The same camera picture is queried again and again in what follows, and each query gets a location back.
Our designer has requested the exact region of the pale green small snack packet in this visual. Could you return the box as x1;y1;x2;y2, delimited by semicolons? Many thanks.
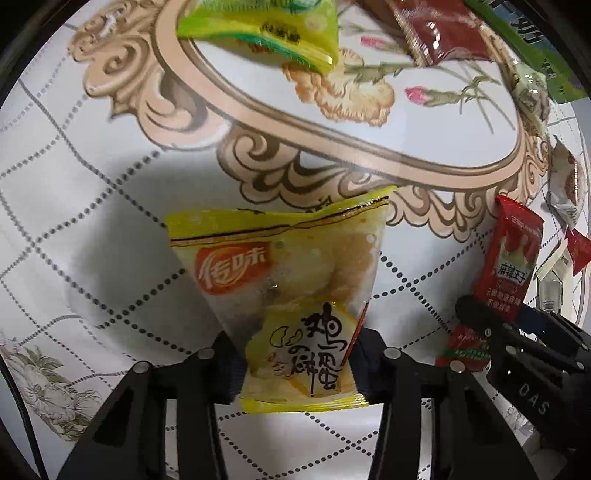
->
503;59;550;138

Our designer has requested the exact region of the white wafer packet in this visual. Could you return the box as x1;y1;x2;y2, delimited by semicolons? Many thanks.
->
535;239;575;321

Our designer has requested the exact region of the green fruit candy packet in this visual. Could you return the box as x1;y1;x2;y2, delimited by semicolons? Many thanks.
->
176;0;339;74

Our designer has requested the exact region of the red spicy strip packet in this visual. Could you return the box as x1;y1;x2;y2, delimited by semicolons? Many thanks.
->
436;195;544;372

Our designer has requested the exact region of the white patterned bed mat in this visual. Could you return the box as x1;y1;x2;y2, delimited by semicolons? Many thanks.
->
1;1;590;479

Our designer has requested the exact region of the yellow egg cake packet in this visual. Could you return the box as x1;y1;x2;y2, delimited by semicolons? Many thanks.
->
166;187;392;414

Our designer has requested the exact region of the oat cookie packet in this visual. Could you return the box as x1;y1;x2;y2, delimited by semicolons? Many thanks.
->
548;138;586;229

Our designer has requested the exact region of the dark red brown snack packet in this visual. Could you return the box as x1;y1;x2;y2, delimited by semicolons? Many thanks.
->
359;0;491;67

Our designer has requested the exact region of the blue cardboard milk box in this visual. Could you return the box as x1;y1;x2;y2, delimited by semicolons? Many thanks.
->
465;0;588;104

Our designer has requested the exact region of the red triangular snack packet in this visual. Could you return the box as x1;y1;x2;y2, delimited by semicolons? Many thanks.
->
566;229;591;276

